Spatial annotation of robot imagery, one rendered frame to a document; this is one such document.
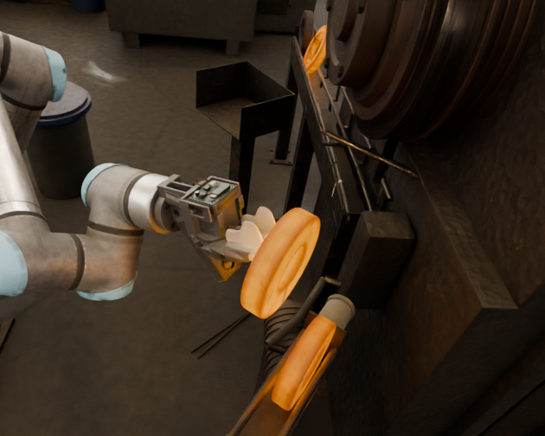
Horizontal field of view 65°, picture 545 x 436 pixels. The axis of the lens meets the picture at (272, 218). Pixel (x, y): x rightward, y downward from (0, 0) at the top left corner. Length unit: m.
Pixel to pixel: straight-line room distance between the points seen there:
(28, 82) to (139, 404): 0.95
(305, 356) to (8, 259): 0.43
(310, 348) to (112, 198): 0.38
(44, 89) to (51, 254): 0.55
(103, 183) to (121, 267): 0.14
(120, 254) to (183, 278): 1.00
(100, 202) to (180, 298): 0.98
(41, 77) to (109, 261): 0.55
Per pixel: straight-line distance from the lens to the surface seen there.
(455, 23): 0.70
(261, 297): 0.53
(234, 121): 1.46
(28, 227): 0.71
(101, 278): 0.73
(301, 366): 0.66
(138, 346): 1.57
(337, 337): 0.79
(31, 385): 1.58
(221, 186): 0.60
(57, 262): 0.69
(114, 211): 0.72
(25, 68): 1.13
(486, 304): 0.71
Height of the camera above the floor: 1.35
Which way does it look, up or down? 43 degrees down
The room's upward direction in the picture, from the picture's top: 10 degrees clockwise
